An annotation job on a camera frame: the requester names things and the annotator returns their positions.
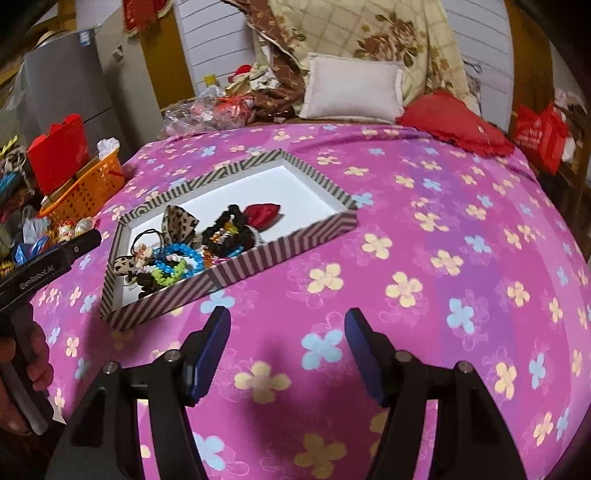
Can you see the floral beige and brown quilt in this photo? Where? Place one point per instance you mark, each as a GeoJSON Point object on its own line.
{"type": "Point", "coordinates": [360, 27]}

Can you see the red satin hair bow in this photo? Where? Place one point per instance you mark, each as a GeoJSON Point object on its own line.
{"type": "Point", "coordinates": [263, 215]}

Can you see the person's left hand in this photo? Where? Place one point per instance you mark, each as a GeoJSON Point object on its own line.
{"type": "Point", "coordinates": [37, 350]}

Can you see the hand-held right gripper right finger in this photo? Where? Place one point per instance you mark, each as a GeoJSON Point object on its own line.
{"type": "Point", "coordinates": [364, 353]}

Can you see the foil-wrapped sweets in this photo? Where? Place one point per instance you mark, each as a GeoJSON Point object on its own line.
{"type": "Point", "coordinates": [74, 229]}

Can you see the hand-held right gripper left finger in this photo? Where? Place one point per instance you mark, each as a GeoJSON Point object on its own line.
{"type": "Point", "coordinates": [212, 350]}

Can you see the black and orange scrunchie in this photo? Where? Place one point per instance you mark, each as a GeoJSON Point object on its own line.
{"type": "Point", "coordinates": [228, 230]}

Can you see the clear plastic bags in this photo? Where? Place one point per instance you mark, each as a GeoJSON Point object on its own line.
{"type": "Point", "coordinates": [194, 113]}

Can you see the wooden shelf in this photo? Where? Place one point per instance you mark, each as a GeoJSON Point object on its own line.
{"type": "Point", "coordinates": [577, 152]}

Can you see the brown leopard print bow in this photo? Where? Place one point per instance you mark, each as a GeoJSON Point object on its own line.
{"type": "Point", "coordinates": [178, 226]}

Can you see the striped cardboard box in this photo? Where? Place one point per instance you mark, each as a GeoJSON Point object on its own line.
{"type": "Point", "coordinates": [286, 247]}

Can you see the red heart-shaped pillow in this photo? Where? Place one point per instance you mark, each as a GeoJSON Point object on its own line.
{"type": "Point", "coordinates": [452, 122]}

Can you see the red hanging ornament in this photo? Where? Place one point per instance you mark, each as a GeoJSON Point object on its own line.
{"type": "Point", "coordinates": [145, 14]}

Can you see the grey refrigerator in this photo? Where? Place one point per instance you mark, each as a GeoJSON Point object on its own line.
{"type": "Point", "coordinates": [69, 87]}

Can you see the white pillow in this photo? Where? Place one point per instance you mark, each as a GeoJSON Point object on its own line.
{"type": "Point", "coordinates": [351, 87]}

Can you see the red gift bag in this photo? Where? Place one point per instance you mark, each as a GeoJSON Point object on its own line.
{"type": "Point", "coordinates": [57, 154]}

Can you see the red shopping bag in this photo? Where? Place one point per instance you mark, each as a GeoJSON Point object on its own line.
{"type": "Point", "coordinates": [542, 136]}

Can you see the white plastic bag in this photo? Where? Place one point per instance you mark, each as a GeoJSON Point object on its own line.
{"type": "Point", "coordinates": [107, 146]}

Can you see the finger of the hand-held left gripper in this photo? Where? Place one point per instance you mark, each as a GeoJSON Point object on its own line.
{"type": "Point", "coordinates": [78, 244]}

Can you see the orange plastic basket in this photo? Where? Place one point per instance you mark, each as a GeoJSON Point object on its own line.
{"type": "Point", "coordinates": [87, 187]}

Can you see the clear plastic bottle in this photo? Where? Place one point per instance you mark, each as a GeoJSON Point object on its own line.
{"type": "Point", "coordinates": [211, 86]}

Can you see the pink floral bedsheet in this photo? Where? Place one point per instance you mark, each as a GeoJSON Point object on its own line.
{"type": "Point", "coordinates": [438, 277]}

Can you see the red plush toy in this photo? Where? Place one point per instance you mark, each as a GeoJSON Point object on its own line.
{"type": "Point", "coordinates": [242, 72]}

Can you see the straw hat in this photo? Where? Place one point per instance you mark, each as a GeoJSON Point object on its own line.
{"type": "Point", "coordinates": [44, 39]}

